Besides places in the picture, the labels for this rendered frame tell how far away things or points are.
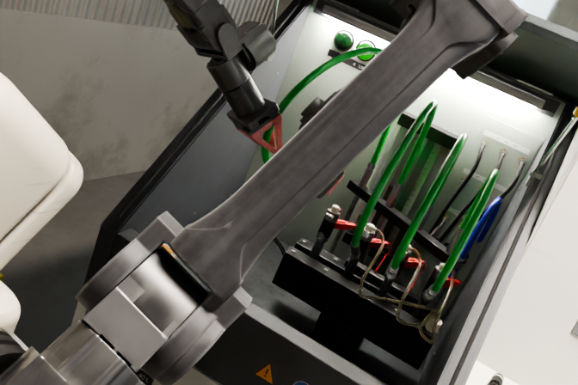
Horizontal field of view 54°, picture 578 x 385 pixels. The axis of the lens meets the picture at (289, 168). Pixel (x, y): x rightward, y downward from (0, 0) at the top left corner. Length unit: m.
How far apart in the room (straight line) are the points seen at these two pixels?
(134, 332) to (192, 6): 0.57
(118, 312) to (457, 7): 0.34
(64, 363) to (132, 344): 0.05
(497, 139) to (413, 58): 0.92
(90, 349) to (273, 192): 0.17
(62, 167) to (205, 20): 0.48
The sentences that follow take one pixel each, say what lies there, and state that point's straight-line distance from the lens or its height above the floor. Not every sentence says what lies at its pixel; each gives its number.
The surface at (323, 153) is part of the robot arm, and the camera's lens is 0.44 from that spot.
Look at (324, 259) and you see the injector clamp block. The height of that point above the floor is 0.98.
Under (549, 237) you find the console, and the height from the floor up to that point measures 1.24.
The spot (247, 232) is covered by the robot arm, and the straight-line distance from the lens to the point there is 0.44.
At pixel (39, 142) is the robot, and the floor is 1.34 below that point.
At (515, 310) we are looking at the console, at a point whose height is 1.09.
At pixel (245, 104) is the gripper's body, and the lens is 0.98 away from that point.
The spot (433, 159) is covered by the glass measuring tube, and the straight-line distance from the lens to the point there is 1.38.
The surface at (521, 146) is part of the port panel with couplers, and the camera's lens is 1.37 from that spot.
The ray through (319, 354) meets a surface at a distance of 1.02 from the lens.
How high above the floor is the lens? 1.53
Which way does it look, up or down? 20 degrees down
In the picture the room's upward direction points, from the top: 22 degrees clockwise
